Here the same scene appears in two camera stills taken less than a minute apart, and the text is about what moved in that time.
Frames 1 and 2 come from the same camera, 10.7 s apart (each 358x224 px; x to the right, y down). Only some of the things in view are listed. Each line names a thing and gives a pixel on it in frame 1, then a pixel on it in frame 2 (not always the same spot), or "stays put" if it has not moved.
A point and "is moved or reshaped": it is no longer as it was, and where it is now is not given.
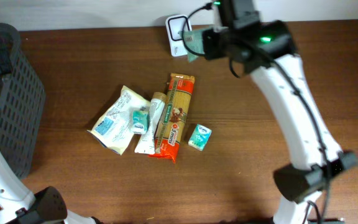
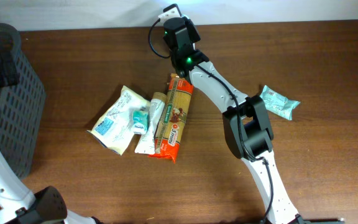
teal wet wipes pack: x=194 y=41 is moved or reshaped
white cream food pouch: x=113 y=129 stays put
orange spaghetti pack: x=174 y=115 stays put
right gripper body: x=215 y=46 -> x=194 y=37
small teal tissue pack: x=140 y=120 stays put
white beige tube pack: x=146 y=144 stays put
